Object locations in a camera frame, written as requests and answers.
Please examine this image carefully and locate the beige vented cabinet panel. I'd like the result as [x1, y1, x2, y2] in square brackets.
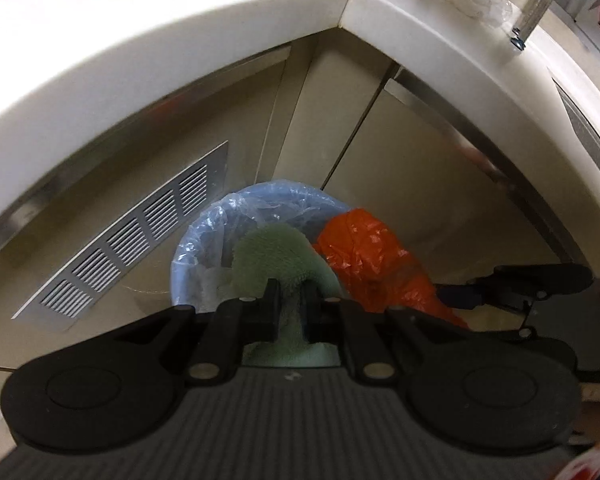
[0, 45, 293, 376]

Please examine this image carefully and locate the blue plastic trash bin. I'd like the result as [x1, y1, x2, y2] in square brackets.
[171, 178, 361, 311]

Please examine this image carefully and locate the beige cabinet door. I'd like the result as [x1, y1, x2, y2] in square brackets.
[325, 77, 600, 321]

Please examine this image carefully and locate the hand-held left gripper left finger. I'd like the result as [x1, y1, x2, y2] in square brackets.
[100, 280, 281, 386]

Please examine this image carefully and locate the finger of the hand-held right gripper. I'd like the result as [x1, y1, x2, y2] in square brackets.
[437, 262, 595, 311]
[472, 326, 537, 343]

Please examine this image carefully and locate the clear plastic bin liner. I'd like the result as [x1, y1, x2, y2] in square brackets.
[175, 178, 351, 306]

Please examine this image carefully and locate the steel sink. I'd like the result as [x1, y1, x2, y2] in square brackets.
[550, 67, 600, 161]

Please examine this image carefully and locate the steel dish rack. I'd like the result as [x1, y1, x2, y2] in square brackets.
[509, 0, 576, 52]

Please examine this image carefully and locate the metal vent grille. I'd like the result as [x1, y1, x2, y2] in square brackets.
[11, 141, 229, 333]

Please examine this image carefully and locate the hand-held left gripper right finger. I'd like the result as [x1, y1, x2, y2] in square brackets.
[300, 280, 481, 385]

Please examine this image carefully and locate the orange plastic bag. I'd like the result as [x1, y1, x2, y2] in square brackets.
[312, 208, 468, 331]

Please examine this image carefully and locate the light green fluffy cloth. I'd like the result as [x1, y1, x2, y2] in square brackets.
[230, 225, 346, 367]

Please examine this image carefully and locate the beige corner filler panel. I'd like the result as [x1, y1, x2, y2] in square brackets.
[252, 35, 396, 191]

